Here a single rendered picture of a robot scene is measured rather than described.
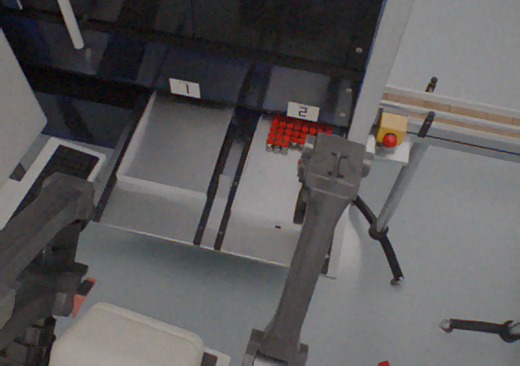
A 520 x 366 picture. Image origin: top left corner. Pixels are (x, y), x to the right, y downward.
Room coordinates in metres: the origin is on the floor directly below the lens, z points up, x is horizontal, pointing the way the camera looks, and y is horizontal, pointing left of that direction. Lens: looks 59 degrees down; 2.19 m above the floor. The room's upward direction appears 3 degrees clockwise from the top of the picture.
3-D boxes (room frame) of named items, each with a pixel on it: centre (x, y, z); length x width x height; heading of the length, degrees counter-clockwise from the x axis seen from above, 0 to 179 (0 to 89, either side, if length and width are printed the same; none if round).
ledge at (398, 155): (0.95, -0.38, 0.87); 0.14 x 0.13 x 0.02; 170
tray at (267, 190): (0.81, -0.09, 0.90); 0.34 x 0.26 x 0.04; 169
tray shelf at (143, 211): (0.80, 0.09, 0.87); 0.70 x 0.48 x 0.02; 80
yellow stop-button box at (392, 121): (0.91, -0.36, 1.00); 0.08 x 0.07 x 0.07; 170
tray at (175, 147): (0.90, 0.24, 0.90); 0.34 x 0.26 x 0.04; 170
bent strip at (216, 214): (0.69, 0.11, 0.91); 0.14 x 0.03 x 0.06; 169
